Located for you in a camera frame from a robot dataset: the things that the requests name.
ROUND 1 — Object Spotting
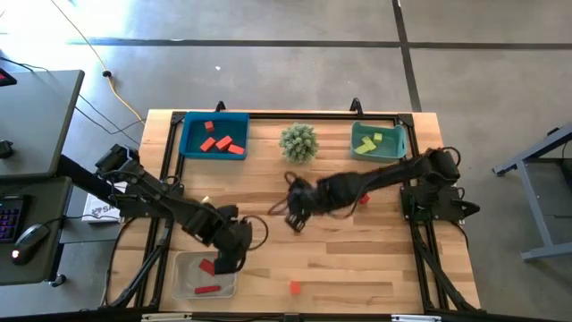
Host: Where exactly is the yellow floor cable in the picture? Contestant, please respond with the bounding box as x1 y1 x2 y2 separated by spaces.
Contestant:
48 0 147 126

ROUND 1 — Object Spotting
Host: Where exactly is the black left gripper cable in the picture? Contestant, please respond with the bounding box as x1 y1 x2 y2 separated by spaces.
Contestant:
243 214 270 251

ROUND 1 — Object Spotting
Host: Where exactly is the teal plastic bin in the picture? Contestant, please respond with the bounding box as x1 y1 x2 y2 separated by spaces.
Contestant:
349 120 408 164

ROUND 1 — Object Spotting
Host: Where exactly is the white metal bracket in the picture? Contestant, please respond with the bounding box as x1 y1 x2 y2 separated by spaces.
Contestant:
391 314 442 322
141 312 193 322

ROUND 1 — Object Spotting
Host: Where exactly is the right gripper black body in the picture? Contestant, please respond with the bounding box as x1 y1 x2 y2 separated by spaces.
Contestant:
285 177 325 218

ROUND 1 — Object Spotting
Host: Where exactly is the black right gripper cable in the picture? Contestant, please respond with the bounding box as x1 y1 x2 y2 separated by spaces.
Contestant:
267 171 299 216

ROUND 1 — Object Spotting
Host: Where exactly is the black backlit keyboard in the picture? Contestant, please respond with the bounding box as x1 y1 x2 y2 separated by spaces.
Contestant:
0 194 26 245

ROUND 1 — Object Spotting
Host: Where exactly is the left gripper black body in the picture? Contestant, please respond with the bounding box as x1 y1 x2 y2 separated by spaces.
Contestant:
208 216 254 258

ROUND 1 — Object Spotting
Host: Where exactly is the black crossbeam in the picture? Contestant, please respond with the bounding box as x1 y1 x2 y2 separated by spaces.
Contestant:
0 306 572 322

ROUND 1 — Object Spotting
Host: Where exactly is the dark grey desk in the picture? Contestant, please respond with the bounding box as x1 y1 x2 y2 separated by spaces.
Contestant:
0 176 72 287

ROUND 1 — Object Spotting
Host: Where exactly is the blue-grey metal table frame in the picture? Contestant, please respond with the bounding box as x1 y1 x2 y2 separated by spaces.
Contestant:
491 123 572 263

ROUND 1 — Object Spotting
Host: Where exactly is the white plastic bin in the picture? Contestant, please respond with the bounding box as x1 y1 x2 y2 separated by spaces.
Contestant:
171 250 238 301

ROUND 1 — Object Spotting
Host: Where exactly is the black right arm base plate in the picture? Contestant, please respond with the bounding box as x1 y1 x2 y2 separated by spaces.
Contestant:
400 184 482 224

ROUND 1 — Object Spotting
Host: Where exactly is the black aluminium table frame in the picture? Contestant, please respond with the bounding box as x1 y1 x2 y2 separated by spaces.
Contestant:
101 97 482 314

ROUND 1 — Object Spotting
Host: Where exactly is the black device with red light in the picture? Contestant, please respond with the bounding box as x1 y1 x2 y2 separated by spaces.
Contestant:
0 67 18 88

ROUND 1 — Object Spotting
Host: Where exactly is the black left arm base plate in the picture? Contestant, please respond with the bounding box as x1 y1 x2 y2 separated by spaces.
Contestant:
111 182 185 220

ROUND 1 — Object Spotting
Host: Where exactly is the blue plastic bin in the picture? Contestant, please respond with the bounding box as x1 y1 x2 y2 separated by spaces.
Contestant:
178 111 250 161

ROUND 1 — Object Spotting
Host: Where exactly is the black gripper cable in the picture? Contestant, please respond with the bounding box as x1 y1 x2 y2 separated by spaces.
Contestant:
267 171 299 216
243 214 270 251

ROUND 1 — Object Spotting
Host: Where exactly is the black desk support beam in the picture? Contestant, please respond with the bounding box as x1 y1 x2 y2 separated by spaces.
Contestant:
57 154 130 212

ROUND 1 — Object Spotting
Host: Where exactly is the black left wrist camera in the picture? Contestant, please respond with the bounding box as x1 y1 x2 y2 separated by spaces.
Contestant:
218 204 240 221

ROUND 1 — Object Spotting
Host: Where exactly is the white printed booklet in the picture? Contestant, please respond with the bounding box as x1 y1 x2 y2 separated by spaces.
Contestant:
82 181 124 224

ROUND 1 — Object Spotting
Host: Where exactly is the black floor cable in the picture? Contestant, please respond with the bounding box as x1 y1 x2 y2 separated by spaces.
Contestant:
0 55 144 135

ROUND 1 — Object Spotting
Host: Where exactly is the black computer mouse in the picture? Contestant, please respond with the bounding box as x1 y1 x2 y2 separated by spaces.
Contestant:
9 223 50 266

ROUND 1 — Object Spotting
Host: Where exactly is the green potted artificial plant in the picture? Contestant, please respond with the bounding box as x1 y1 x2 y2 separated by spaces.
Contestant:
278 123 320 165

